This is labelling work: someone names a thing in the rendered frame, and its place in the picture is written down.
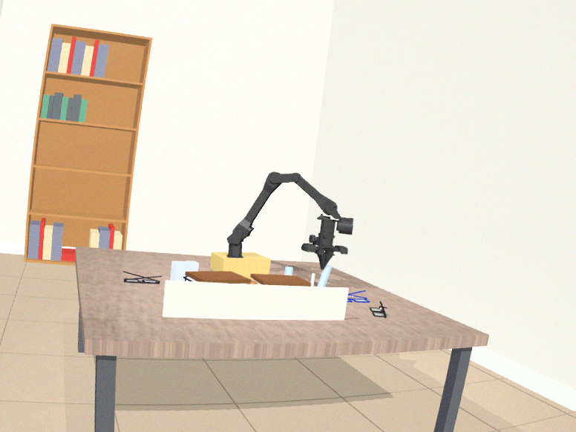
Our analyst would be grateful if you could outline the black-framed glasses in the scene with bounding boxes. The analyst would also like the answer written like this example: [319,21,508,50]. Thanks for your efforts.
[370,301,387,318]

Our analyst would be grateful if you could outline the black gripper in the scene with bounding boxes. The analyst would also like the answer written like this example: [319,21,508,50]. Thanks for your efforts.
[301,231,348,270]

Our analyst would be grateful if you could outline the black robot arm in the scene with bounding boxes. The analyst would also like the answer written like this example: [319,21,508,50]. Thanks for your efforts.
[226,171,353,258]

